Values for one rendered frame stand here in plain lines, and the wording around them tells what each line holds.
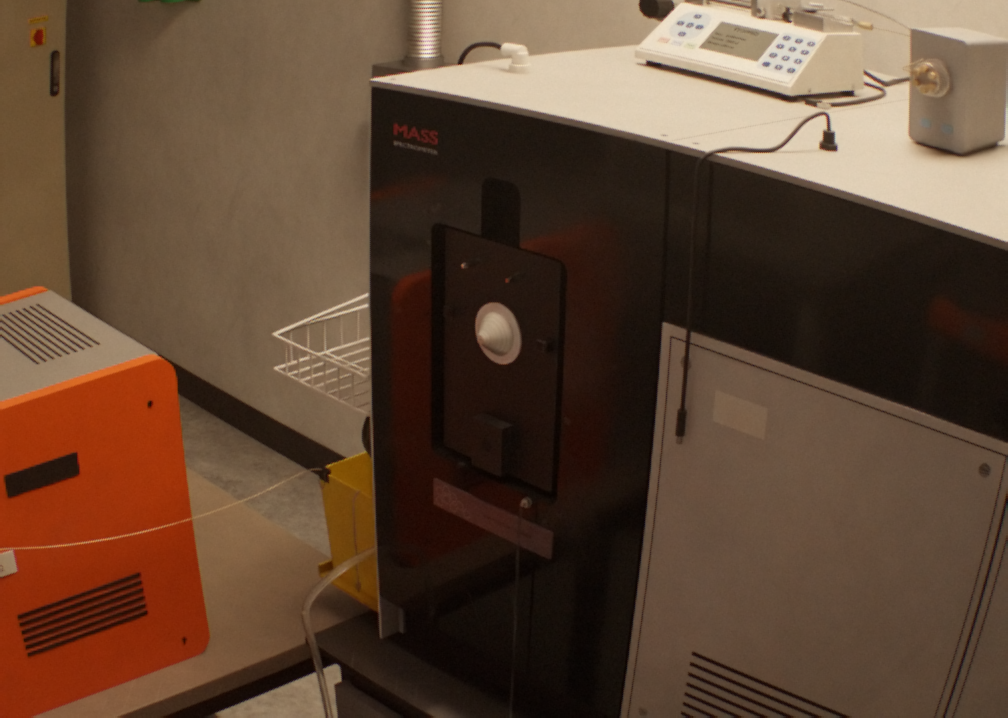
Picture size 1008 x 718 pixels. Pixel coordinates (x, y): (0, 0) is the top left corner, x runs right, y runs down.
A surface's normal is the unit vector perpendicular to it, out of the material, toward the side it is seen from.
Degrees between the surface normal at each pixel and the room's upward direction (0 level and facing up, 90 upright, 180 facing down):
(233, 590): 0
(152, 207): 90
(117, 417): 90
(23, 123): 90
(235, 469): 0
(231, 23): 90
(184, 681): 0
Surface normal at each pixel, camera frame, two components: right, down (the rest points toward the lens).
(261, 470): 0.01, -0.94
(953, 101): -0.71, 0.24
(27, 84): 0.70, 0.26
